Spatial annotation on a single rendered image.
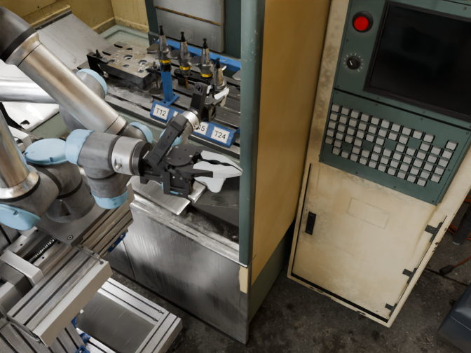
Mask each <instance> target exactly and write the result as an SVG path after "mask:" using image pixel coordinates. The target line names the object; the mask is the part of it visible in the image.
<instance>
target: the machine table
mask: <svg viewBox="0 0 471 353"><path fill-rule="evenodd" d="M126 45H127V44H126V43H122V42H120V41H118V42H116V43H115V44H114V46H109V47H108V48H107V49H105V50H103V51H102V53H100V55H101V56H103V57H106V58H107V57H108V56H110V55H112V54H113V53H115V52H116V51H118V50H120V49H121V48H123V47H124V46H126ZM171 65H172V66H171V67H172V70H171V76H172V78H175V80H173V81H172V83H173V87H172V89H173V94H176V95H179V98H178V99H177V100H176V101H174V102H173V103H172V104H171V105H170V106H171V107H174V108H175V109H179V110H180V111H186V110H187V109H189V108H190V104H191V98H192V95H193V89H194V86H195V82H193V81H189V80H188V87H189V89H186V83H185V84H184V85H179V84H178V77H176V76H175V75H174V72H173V71H174V70H175V69H180V68H179V63H178V61H177V60H173V59H171ZM82 69H90V67H89V64H88V61H85V62H84V63H83V64H80V65H79V66H77V69H72V71H73V72H74V73H76V72H77V71H80V70H82ZM190 70H191V71H192V72H194V73H197V74H200V69H199V67H195V66H191V68H190ZM223 77H224V79H225V80H226V89H229V91H228V94H227V96H226V101H225V105H223V106H215V107H216V108H217V116H216V117H215V118H214V119H213V120H212V121H211V122H212V123H215V124H218V125H220V126H223V127H226V128H228V127H230V128H229V129H231V130H234V131H236V130H237V129H238V128H239V127H240V91H239V90H238V89H237V87H240V81H235V80H234V79H232V78H229V77H226V76H223ZM152 85H153V84H150V85H149V88H151V87H152ZM231 85H232V86H231ZM110 86H111V84H107V89H108V88H109V90H110V89H111V90H112V91H111V90H110V91H111V92H110V91H109V90H107V93H109V94H112V95H114V94H115V96H117V97H118V98H119V99H115V98H113V99H112V97H110V96H108V95H106V96H105V99H104V101H105V102H106V103H107V104H108V105H109V106H110V107H112V108H113V109H114V110H115V111H116V112H117V113H118V114H119V115H120V116H121V117H123V118H124V119H125V120H126V121H127V122H128V123H129V124H130V123H134V122H137V123H141V124H142V125H145V126H147V127H148V128H149V129H150V130H151V133H152V134H153V135H156V136H157V137H160V135H161V133H162V132H163V131H164V130H165V126H166V125H167V123H166V122H164V121H162V120H159V119H157V118H154V117H152V116H150V111H151V107H152V103H150V100H151V101H152V99H154V101H157V102H160V101H162V100H163V99H164V98H165V97H164V92H163V91H161V90H159V88H154V89H152V88H151V89H150V91H149V93H150V95H151V94H152V97H149V96H145V95H144V96H143V95H142V94H140V95H134V94H133V92H134V91H130V90H128V92H124V93H123V92H120V93H118V94H116V93H114V92H116V91H113V90H114V88H113V87H112V86H111V87H110ZM150 86H151V87H150ZM227 87H228V88H227ZM112 88H113V89H112ZM149 88H147V89H146V88H145V89H143V90H142V91H141V89H139V91H140V92H143V91H146V90H148V89H149ZM158 95H159V96H158ZM235 95H236V97H235ZM122 97H123V98H122ZM133 97H134V98H133ZM123 100H124V101H127V102H134V103H135V102H139V101H140V103H142V104H141V105H140V106H141V107H142V108H143V109H141V108H139V107H136V106H133V105H131V104H128V103H125V102H124V101H123ZM135 100H136V101H135ZM154 101H152V102H154ZM135 104H136V103H135ZM137 105H139V104H137ZM148 105H149V106H148ZM235 135H236V137H235V142H234V144H233V145H232V146H231V147H230V148H229V147H227V146H225V145H222V144H219V143H217V142H215V141H212V140H210V139H207V138H204V137H202V136H199V135H197V134H194V133H191V134H190V135H189V136H188V141H189V145H191V144H193V145H195V146H205V147H208V148H211V149H213V150H215V151H217V152H219V153H221V154H222V155H223V156H225V157H227V158H228V159H230V160H231V161H233V162H234V163H235V164H236V165H237V166H240V134H237V133H236V134H235Z"/></svg>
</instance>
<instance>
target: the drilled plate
mask: <svg viewBox="0 0 471 353"><path fill-rule="evenodd" d="M126 48H127V50H126ZM130 50H131V51H130ZM119 53H120V54H119ZM115 54H116V55H115ZM117 55H118V56H117ZM132 55H133V57H132ZM134 56H135V57H134ZM113 58H114V59H113ZM131 58H132V59H131ZM107 59H108V61H109V62H108V63H107V64H102V63H101V62H100V67H101V70H102V71H105V72H107V73H110V74H113V75H115V76H118V77H121V78H124V79H126V80H129V81H132V82H134V83H137V84H140V85H143V86H145V85H146V84H147V83H149V82H150V81H152V80H153V79H155V77H156V76H155V74H153V73H151V72H149V71H147V70H146V71H145V67H150V66H153V61H156V64H157V67H158V68H160V62H159V57H158V55H157V53H151V55H149V54H148V53H147V50H146V49H143V48H140V47H137V46H134V45H131V44H128V45H126V46H124V47H123V48H121V49H120V50H118V51H116V52H115V53H113V54H112V55H110V56H108V57H107ZM110 59H111V60H110ZM127 59H128V60H127ZM117 61H118V62H117ZM112 62H113V63H112ZM110 63H111V64H110ZM119 63H120V64H119ZM142 64H143V65H142ZM139 69H140V70H139Z"/></svg>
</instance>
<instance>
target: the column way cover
mask: <svg viewBox="0 0 471 353"><path fill-rule="evenodd" d="M153 4H154V7H155V8H156V14H157V20H158V30H159V33H160V27H159V26H161V25H162V26H163V31H164V33H165V35H166V36H168V37H170V38H174V39H177V40H181V37H182V35H181V32H184V37H185V39H186V42H187V43H191V44H193V45H196V46H200V47H203V44H204V40H203V39H207V40H206V44H207V46H208V48H209V49H210V50H213V51H217V52H219V53H222V52H223V51H224V0H153Z"/></svg>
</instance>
